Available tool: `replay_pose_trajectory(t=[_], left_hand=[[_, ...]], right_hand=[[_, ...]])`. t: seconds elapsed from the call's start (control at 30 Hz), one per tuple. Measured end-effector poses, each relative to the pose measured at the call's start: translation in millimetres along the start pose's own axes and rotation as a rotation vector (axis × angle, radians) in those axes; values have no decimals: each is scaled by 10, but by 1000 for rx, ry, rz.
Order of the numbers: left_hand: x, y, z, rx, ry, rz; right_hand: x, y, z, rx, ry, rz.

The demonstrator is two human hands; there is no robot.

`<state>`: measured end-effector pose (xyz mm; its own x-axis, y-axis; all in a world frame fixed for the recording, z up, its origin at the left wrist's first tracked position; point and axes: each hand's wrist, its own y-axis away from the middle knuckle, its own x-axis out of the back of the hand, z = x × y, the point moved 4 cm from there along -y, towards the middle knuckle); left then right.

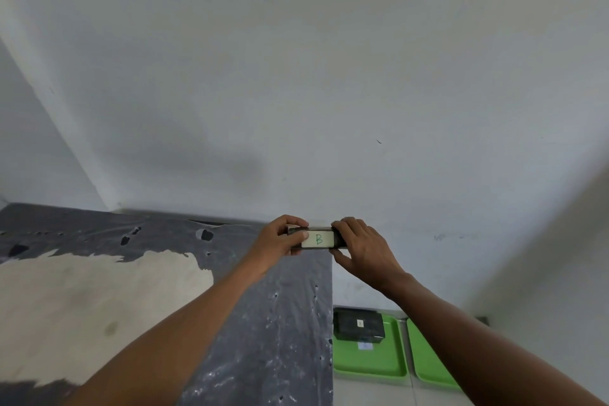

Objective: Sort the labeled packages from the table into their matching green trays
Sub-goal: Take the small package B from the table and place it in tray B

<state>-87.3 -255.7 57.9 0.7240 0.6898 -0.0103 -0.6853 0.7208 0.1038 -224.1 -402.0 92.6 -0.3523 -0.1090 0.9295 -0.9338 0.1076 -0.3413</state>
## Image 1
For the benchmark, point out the person's right hand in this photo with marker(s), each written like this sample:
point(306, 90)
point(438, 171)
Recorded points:
point(368, 258)

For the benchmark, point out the person's left hand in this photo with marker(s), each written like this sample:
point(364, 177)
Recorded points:
point(271, 246)

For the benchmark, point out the person's right thumb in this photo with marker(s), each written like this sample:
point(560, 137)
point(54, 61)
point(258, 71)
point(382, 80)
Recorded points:
point(340, 259)

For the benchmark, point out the person's left thumb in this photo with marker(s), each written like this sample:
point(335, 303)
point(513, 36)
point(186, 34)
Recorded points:
point(297, 235)

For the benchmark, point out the black box with white label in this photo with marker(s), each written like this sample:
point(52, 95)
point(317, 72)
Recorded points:
point(319, 239)

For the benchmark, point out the person's left forearm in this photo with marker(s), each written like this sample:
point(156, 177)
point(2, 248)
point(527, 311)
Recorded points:
point(181, 334)

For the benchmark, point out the person's right forearm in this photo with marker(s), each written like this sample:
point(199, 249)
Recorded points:
point(476, 353)

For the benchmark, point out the black box with small label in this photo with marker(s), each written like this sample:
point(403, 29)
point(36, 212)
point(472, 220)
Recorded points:
point(358, 325)

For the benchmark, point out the small white paper slip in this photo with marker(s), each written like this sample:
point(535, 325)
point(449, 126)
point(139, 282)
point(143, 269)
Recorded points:
point(365, 346)

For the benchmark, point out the green plastic tray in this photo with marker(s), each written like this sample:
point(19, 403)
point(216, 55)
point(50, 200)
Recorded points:
point(368, 360)
point(428, 363)

